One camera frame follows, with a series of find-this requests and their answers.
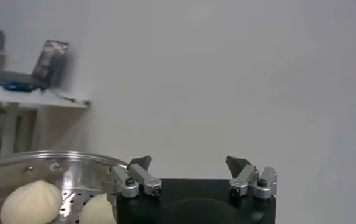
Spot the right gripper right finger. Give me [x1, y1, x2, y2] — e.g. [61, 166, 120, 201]
[225, 155, 278, 200]

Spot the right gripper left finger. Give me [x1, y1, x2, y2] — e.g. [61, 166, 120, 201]
[106, 155, 163, 214]

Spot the white steamed baozi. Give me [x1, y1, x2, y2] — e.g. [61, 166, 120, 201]
[0, 179, 63, 224]
[79, 192, 117, 224]

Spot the steel steamer basket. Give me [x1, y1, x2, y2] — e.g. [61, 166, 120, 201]
[0, 150, 128, 224]

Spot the white side desk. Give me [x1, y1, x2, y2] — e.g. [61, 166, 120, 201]
[0, 80, 92, 158]

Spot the dark laptop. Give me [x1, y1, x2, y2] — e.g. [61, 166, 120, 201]
[0, 39, 71, 91]

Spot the blue computer mouse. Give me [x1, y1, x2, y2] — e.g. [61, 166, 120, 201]
[3, 82, 38, 93]

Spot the black desk cable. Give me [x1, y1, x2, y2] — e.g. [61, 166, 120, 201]
[48, 88, 87, 104]

